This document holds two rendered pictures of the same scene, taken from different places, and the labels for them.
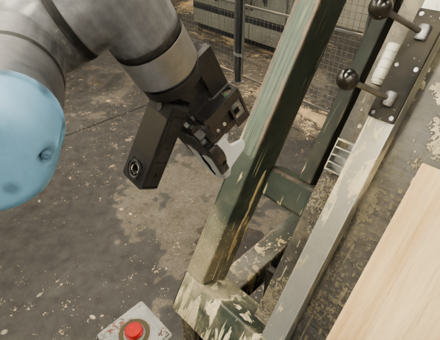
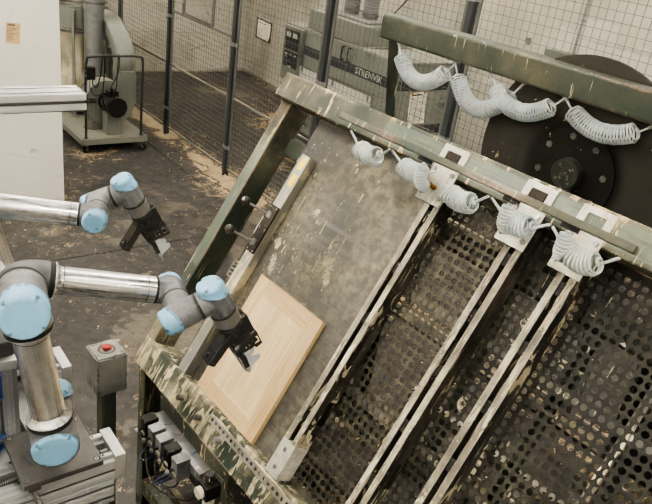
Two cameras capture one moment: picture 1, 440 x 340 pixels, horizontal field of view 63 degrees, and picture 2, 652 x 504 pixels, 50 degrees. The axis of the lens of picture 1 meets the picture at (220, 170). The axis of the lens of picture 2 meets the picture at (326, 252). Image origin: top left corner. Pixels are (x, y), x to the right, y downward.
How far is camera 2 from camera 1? 2.08 m
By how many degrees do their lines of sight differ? 12
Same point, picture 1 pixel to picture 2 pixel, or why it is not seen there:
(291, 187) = not seen: hidden behind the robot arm
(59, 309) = not seen: hidden behind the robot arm
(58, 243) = not seen: hidden behind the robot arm
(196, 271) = (153, 333)
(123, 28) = (126, 201)
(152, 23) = (134, 200)
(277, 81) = (216, 226)
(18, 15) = (102, 194)
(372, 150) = (244, 265)
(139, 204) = (138, 339)
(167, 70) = (137, 212)
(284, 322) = (190, 357)
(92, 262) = (75, 379)
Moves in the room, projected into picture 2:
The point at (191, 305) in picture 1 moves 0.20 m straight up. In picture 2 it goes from (145, 355) to (146, 313)
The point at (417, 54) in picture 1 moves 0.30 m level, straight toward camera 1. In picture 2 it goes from (266, 223) to (210, 246)
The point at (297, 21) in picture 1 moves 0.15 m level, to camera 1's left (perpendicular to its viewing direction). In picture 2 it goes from (231, 197) to (194, 191)
